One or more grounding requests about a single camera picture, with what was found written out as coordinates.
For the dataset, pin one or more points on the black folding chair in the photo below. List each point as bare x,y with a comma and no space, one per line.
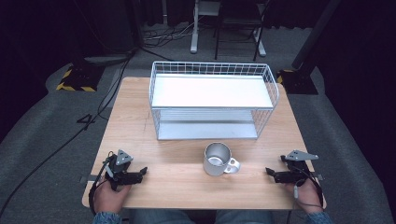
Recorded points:
239,28

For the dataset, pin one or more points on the black stand base hazard tape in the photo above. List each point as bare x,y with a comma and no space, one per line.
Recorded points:
295,81
79,79

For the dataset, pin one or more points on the person's left hand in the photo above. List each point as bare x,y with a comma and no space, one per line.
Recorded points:
110,197

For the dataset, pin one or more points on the person's right hand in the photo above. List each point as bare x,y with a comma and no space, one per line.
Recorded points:
306,196

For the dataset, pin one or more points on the grey table bracket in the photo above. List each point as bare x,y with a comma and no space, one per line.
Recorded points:
318,177
88,179

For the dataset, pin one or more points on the silver metal cup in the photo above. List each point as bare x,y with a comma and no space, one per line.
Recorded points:
217,158

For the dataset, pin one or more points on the black slanted pole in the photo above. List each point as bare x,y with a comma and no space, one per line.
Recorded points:
313,34

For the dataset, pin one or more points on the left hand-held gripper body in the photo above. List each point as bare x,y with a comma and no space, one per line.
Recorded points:
120,172

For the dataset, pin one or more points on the white metal stand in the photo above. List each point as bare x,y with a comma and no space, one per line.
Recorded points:
195,31

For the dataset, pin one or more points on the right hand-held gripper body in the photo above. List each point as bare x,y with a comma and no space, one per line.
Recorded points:
294,174

